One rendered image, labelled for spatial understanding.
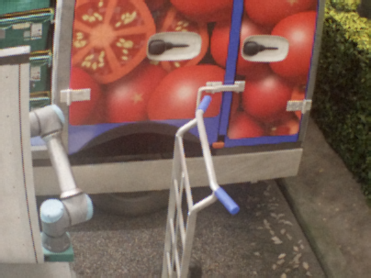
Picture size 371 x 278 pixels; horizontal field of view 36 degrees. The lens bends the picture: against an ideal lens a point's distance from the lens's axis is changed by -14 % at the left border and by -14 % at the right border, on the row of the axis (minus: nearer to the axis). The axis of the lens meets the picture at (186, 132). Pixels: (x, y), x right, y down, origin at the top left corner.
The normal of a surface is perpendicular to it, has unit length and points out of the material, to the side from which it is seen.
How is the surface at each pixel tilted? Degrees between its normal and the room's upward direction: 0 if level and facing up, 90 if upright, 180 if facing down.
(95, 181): 90
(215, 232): 0
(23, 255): 90
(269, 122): 90
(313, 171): 7
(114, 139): 90
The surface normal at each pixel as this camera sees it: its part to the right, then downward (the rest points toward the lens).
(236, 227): 0.10, -0.84
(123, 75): 0.26, 0.55
